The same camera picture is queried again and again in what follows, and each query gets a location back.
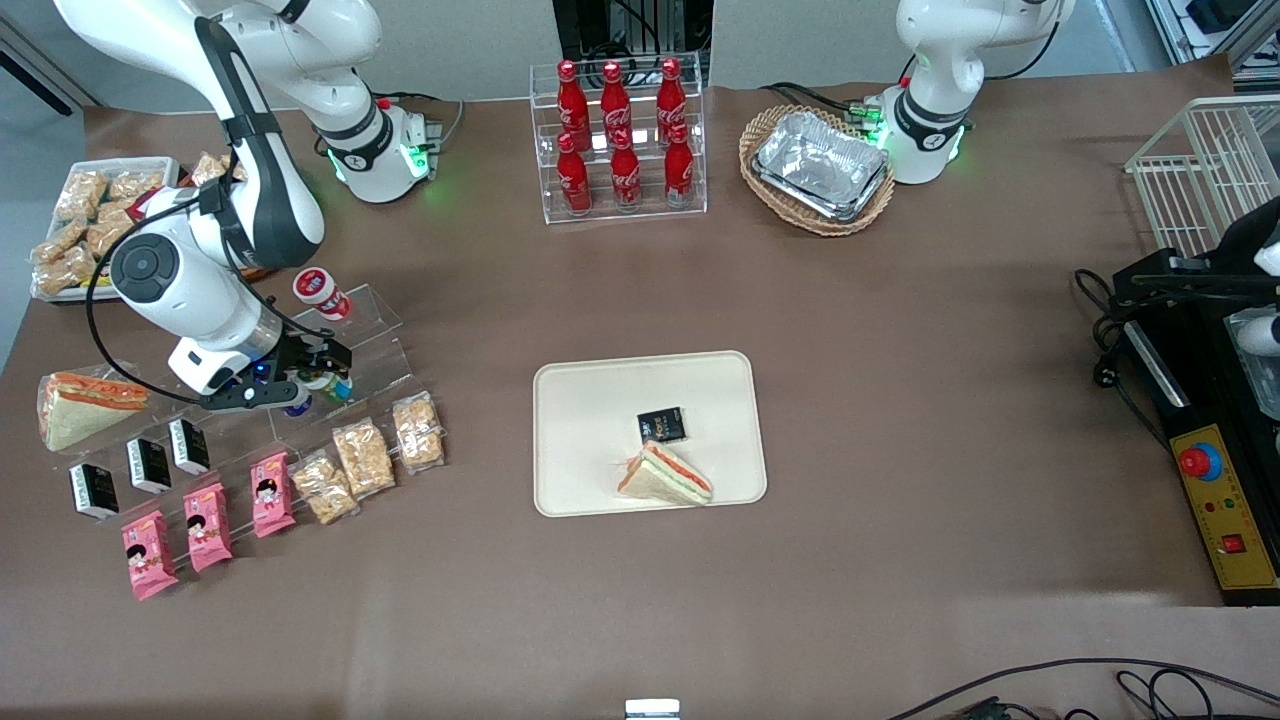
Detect metal frame structure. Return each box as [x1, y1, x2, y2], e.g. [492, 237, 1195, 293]
[1145, 0, 1280, 71]

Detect red cola bottle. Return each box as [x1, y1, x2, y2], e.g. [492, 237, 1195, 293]
[556, 60, 591, 143]
[556, 133, 593, 216]
[664, 122, 695, 207]
[610, 130, 643, 211]
[600, 60, 633, 139]
[656, 57, 688, 131]

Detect silver foil tray stack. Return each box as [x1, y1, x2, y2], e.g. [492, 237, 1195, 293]
[750, 110, 891, 223]

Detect black tissue packet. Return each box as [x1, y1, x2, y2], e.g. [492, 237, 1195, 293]
[637, 406, 688, 444]
[167, 417, 212, 476]
[126, 437, 173, 495]
[68, 462, 121, 522]

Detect grey right arm base cable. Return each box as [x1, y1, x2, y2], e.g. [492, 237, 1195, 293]
[375, 92, 467, 143]

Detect long black cable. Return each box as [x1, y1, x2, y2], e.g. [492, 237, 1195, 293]
[885, 657, 1280, 720]

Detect green gum bottle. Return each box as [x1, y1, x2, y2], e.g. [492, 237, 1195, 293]
[300, 368, 354, 405]

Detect wrapped triangle sandwich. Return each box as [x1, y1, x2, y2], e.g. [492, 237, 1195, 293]
[616, 440, 715, 507]
[38, 370, 151, 453]

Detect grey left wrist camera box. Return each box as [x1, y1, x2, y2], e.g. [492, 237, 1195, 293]
[1238, 313, 1280, 358]

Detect looped black cable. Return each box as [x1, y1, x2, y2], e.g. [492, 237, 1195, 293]
[1115, 668, 1217, 720]

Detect pink snack packet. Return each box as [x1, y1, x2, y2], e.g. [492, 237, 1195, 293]
[121, 510, 180, 602]
[183, 482, 234, 574]
[250, 451, 298, 539]

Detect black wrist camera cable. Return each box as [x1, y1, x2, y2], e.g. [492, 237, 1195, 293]
[86, 185, 263, 409]

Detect white rectangular tray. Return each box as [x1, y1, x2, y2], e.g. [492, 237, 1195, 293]
[30, 157, 181, 304]

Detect clear acrylic stepped shelf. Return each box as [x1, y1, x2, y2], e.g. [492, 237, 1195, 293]
[45, 283, 426, 521]

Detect white wire basket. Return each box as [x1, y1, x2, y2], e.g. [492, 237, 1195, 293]
[1125, 95, 1280, 259]

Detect red gum bottle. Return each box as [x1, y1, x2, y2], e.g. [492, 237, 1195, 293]
[292, 266, 353, 323]

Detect black machine yellow panel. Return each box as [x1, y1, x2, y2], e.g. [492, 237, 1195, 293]
[1110, 250, 1280, 608]

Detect cream plastic tray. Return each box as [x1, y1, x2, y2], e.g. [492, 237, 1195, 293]
[532, 350, 769, 519]

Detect black equipment rack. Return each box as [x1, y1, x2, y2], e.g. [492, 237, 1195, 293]
[552, 0, 716, 87]

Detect black left arm base cables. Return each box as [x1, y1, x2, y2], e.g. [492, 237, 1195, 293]
[765, 80, 883, 127]

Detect black machine power cable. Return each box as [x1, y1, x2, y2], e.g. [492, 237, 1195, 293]
[1072, 268, 1173, 453]

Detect clear acrylic bottle rack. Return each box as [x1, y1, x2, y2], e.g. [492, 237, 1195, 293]
[529, 52, 708, 225]

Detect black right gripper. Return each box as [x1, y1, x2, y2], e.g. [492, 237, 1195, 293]
[199, 328, 354, 414]

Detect light wicker basket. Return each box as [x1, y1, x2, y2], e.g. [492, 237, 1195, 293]
[739, 104, 897, 237]

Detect clear plastic container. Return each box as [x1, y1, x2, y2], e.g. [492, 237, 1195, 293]
[1225, 308, 1280, 421]

